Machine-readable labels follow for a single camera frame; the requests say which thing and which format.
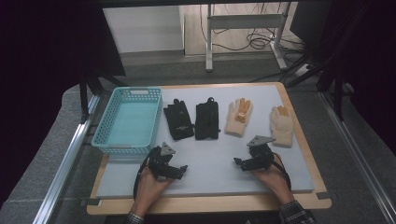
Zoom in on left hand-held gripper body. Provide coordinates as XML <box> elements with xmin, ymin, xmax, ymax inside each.
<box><xmin>146</xmin><ymin>141</ymin><xmax>180</xmax><ymax>175</ymax></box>

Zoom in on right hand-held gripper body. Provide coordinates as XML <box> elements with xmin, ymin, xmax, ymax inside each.
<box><xmin>247</xmin><ymin>134</ymin><xmax>276</xmax><ymax>171</ymax></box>

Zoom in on cream fleece glove orange fingers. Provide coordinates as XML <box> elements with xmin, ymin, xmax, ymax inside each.
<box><xmin>269</xmin><ymin>105</ymin><xmax>294</xmax><ymax>147</ymax></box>
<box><xmin>224</xmin><ymin>97</ymin><xmax>254</xmax><ymax>137</ymax></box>

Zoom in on teal plastic basket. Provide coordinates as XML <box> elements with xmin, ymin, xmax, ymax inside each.
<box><xmin>91</xmin><ymin>86</ymin><xmax>163</xmax><ymax>156</ymax></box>

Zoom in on person's right hand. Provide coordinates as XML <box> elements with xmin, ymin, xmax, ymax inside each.
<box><xmin>251</xmin><ymin>155</ymin><xmax>295</xmax><ymax>206</ymax></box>

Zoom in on person's left hand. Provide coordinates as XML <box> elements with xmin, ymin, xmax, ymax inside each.
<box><xmin>132</xmin><ymin>172</ymin><xmax>174</xmax><ymax>217</ymax></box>

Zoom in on black glove with white print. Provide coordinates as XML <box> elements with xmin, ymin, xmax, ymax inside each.
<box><xmin>163</xmin><ymin>98</ymin><xmax>195</xmax><ymax>141</ymax></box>

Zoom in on wooden table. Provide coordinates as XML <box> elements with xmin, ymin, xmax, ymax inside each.
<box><xmin>86</xmin><ymin>81</ymin><xmax>332</xmax><ymax>217</ymax></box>

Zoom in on plain black glove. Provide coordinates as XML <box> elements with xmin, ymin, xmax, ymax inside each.
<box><xmin>194</xmin><ymin>96</ymin><xmax>220</xmax><ymax>141</ymax></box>

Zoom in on white power strip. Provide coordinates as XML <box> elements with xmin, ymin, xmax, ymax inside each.
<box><xmin>293</xmin><ymin>63</ymin><xmax>313</xmax><ymax>77</ymax></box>

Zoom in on black tripod legs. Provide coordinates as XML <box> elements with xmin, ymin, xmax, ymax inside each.
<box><xmin>78</xmin><ymin>74</ymin><xmax>127</xmax><ymax>124</ymax></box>
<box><xmin>286</xmin><ymin>46</ymin><xmax>347</xmax><ymax>122</ymax></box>

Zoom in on white metal stand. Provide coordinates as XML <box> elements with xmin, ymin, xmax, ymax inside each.
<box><xmin>205</xmin><ymin>3</ymin><xmax>289</xmax><ymax>73</ymax></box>

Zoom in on white cabinet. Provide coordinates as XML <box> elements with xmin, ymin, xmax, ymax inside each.
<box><xmin>102</xmin><ymin>5</ymin><xmax>185</xmax><ymax>54</ymax></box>

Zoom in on dark curtain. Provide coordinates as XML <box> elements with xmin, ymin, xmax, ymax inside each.
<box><xmin>312</xmin><ymin>0</ymin><xmax>396</xmax><ymax>157</ymax></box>
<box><xmin>0</xmin><ymin>0</ymin><xmax>127</xmax><ymax>206</ymax></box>

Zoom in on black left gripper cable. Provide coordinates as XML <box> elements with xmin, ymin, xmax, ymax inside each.
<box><xmin>133</xmin><ymin>152</ymin><xmax>157</xmax><ymax>200</ymax></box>

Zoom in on black and red gripper cable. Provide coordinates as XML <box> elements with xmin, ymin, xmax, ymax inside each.
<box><xmin>273</xmin><ymin>153</ymin><xmax>292</xmax><ymax>191</ymax></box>

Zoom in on grey corner bracket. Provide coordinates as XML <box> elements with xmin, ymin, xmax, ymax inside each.
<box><xmin>78</xmin><ymin>198</ymin><xmax>103</xmax><ymax>207</ymax></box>
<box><xmin>317</xmin><ymin>190</ymin><xmax>339</xmax><ymax>201</ymax></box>

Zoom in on aluminium rail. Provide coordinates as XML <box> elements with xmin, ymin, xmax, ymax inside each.
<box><xmin>32</xmin><ymin>94</ymin><xmax>102</xmax><ymax>224</ymax></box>
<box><xmin>318</xmin><ymin>91</ymin><xmax>396</xmax><ymax>218</ymax></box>

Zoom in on black floor cables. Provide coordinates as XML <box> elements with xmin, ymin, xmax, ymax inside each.
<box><xmin>199</xmin><ymin>3</ymin><xmax>307</xmax><ymax>54</ymax></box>

